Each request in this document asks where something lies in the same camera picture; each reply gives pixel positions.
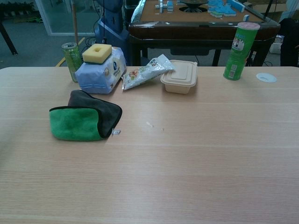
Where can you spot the yellow sponge with green base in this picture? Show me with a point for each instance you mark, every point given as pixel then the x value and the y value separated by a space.
pixel 96 54

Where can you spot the wooden pole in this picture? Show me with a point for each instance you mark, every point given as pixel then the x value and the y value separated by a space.
pixel 75 21

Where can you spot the green chips tube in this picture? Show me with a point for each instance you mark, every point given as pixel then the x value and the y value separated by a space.
pixel 238 51

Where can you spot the white snack bag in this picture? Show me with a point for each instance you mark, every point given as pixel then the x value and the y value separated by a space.
pixel 143 72

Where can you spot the beige lidded food container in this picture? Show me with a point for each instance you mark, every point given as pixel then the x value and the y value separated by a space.
pixel 180 77

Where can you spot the blue mahjong tile pile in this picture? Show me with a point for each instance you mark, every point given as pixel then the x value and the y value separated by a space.
pixel 223 9

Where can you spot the black centre dice dome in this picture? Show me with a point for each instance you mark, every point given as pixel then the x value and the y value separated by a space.
pixel 193 5

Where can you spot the white woven bag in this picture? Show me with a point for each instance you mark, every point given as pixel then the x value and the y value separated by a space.
pixel 276 45

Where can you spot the green and grey microfibre cloth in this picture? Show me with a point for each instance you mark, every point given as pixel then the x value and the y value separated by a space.
pixel 77 123

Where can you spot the white and blue tissue pack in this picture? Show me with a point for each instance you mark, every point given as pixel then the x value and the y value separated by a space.
pixel 102 74

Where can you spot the blue machine base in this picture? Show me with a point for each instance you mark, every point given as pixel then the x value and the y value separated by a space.
pixel 112 25

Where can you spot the dark wooden mahjong table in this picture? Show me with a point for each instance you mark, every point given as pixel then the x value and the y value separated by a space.
pixel 201 28

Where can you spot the black table leg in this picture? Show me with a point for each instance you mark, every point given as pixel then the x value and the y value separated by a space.
pixel 7 38

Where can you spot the green drink can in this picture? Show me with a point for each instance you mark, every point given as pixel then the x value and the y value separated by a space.
pixel 70 61

